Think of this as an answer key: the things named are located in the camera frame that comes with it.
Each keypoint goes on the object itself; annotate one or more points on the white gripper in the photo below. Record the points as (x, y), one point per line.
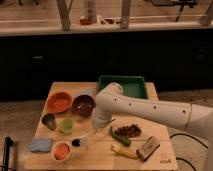
(100, 119)

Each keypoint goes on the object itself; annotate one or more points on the white handled black brush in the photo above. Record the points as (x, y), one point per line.
(82, 140)

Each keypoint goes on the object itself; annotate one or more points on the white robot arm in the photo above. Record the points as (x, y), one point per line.
(192, 118)

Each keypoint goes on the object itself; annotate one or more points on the dark brown bowl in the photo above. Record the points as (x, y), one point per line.
(83, 105)

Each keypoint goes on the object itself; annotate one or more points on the green cucumber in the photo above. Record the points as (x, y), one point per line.
(122, 139)

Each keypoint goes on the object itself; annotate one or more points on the green cup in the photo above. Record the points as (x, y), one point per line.
(66, 125)

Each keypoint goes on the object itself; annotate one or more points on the bunch of dark grapes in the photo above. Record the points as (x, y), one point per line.
(129, 131)

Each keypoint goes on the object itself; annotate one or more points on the green plastic tray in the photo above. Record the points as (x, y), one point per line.
(133, 86)

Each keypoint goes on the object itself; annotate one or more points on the white bowl with orange inside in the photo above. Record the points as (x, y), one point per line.
(61, 151)

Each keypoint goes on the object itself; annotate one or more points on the grey metal cup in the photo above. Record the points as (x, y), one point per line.
(49, 121)

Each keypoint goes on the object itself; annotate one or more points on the brown wooden block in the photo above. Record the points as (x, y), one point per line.
(146, 150)

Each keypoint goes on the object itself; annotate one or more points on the blue sponge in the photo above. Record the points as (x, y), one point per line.
(41, 145)

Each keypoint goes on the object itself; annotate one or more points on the red object on shelf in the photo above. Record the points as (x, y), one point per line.
(85, 21)

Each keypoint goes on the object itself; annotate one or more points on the black post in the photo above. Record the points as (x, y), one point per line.
(5, 162)

